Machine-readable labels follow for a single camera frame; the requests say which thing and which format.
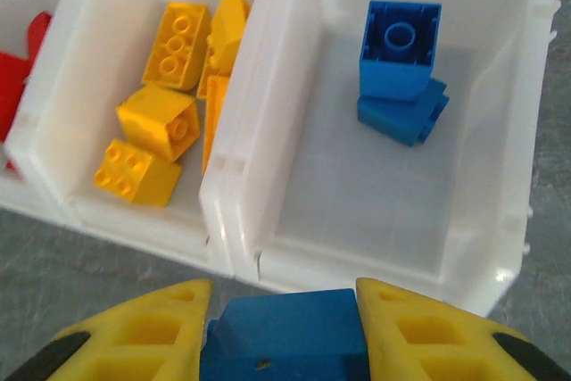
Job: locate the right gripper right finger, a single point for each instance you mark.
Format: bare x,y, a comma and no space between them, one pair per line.
379,332

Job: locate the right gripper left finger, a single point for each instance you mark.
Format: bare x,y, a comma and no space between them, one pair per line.
187,323

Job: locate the blue lego brick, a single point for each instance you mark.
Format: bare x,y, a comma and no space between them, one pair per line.
290,327
401,124
392,77

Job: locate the tall yellow lego brick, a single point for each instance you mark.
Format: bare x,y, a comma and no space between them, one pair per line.
147,118

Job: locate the red lego brick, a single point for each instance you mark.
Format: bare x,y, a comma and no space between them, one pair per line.
11,91
38,30

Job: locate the square yellow lego brick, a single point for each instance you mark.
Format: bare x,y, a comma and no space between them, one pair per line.
147,184

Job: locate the long yellow lego brick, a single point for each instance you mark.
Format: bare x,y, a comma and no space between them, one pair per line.
176,46

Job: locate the yellow sloped lego brick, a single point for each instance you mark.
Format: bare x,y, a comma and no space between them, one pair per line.
229,24

